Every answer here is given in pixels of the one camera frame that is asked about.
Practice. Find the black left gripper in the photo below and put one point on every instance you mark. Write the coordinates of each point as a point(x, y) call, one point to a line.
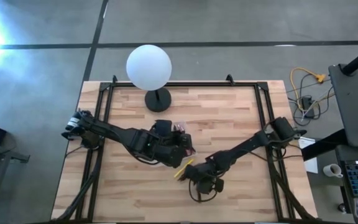
point(166, 152)

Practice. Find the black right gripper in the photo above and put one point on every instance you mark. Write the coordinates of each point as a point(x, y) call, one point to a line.
point(208, 177)

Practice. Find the yellow pencil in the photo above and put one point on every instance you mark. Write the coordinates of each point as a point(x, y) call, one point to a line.
point(182, 169)

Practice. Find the clear plastic supply box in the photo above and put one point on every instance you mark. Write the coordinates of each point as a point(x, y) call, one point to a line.
point(182, 126)

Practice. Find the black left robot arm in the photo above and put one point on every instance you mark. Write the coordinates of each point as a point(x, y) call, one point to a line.
point(113, 133)

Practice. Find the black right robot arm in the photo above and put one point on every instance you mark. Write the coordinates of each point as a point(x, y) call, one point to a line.
point(244, 146)

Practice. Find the white globe lamp black base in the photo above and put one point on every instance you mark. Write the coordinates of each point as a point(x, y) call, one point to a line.
point(148, 67)

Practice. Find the white paper sheet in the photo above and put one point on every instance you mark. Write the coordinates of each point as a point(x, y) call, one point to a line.
point(311, 165)

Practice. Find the black bar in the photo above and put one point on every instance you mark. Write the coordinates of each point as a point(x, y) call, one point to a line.
point(322, 146)

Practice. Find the black power adapter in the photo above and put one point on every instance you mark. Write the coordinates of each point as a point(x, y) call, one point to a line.
point(307, 104)

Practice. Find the white mug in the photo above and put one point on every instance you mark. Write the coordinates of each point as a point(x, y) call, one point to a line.
point(331, 170)

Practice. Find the black desk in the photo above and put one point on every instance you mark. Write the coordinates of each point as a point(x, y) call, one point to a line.
point(356, 102)

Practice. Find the black metal table frame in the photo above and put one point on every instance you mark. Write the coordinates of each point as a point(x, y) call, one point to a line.
point(197, 84)

